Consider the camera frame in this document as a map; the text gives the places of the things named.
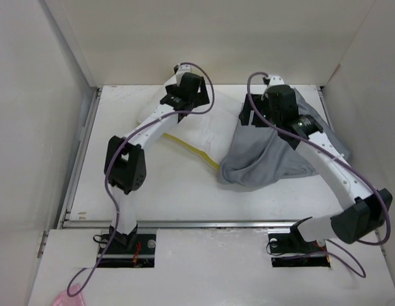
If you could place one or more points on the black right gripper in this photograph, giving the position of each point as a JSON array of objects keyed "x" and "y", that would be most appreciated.
[{"x": 244, "y": 113}]

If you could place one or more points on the grey pillowcase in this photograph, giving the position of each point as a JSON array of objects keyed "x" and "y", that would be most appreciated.
[{"x": 258, "y": 157}]

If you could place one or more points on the white pillow with yellow edge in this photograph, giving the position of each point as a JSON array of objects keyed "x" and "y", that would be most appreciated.
[{"x": 210, "y": 135}]

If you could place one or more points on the pink plastic bag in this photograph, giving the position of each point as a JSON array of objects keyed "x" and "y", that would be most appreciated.
[{"x": 63, "y": 299}]

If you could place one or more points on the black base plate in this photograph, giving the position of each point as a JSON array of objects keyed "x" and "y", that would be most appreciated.
[
  {"x": 287, "y": 251},
  {"x": 139, "y": 254}
]

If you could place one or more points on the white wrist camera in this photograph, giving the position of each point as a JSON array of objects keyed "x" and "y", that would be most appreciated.
[
  {"x": 273, "y": 80},
  {"x": 180, "y": 70}
]

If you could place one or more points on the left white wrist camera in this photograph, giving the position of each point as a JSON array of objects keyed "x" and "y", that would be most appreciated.
[{"x": 180, "y": 70}]

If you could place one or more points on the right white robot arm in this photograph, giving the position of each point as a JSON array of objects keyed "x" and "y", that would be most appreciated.
[{"x": 364, "y": 208}]

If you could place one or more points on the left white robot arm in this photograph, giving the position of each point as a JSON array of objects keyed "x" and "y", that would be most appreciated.
[{"x": 125, "y": 166}]

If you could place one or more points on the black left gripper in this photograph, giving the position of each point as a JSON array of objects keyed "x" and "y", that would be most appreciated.
[{"x": 201, "y": 98}]

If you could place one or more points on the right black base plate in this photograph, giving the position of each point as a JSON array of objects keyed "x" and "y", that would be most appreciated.
[{"x": 287, "y": 251}]

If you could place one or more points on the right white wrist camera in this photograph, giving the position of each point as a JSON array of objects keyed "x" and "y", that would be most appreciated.
[{"x": 273, "y": 80}]

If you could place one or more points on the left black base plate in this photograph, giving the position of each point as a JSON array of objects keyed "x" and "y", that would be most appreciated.
[{"x": 139, "y": 254}]

